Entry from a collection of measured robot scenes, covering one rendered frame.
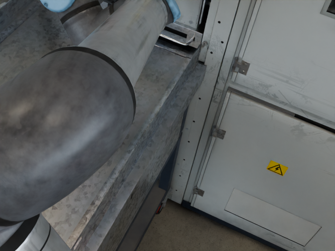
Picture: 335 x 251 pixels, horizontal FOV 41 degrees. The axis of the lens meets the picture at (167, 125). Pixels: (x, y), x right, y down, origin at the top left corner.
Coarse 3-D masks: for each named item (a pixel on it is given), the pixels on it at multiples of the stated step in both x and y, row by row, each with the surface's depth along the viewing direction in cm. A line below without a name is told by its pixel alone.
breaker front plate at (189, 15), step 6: (180, 0) 123; (186, 0) 122; (192, 0) 122; (198, 0) 121; (180, 6) 125; (186, 6) 124; (192, 6) 123; (198, 6) 122; (180, 12) 126; (186, 12) 125; (192, 12) 124; (198, 12) 124; (180, 18) 128; (186, 18) 127; (192, 18) 126; (186, 24) 128; (192, 24) 127
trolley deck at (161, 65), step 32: (32, 32) 131; (64, 32) 132; (0, 64) 122; (160, 64) 129; (160, 96) 121; (192, 96) 129; (160, 128) 114; (96, 192) 101; (128, 192) 102; (64, 224) 96
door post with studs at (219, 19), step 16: (224, 0) 112; (208, 16) 118; (224, 16) 115; (208, 32) 122; (224, 32) 119; (208, 48) 125; (208, 64) 130; (208, 80) 134; (208, 96) 139; (192, 128) 154; (192, 144) 161; (192, 160) 168; (176, 192) 190
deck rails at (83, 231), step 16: (16, 0) 131; (32, 0) 138; (0, 16) 127; (16, 16) 134; (0, 32) 129; (192, 64) 126; (176, 80) 125; (176, 96) 121; (160, 112) 111; (144, 128) 113; (144, 144) 109; (128, 160) 100; (112, 176) 104; (112, 192) 98; (96, 208) 91; (80, 224) 96; (96, 224) 96; (80, 240) 90
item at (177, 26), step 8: (168, 24) 130; (176, 24) 128; (184, 24) 128; (200, 24) 129; (168, 32) 132; (176, 32) 131; (184, 32) 129; (200, 32) 127; (184, 40) 131; (200, 40) 129
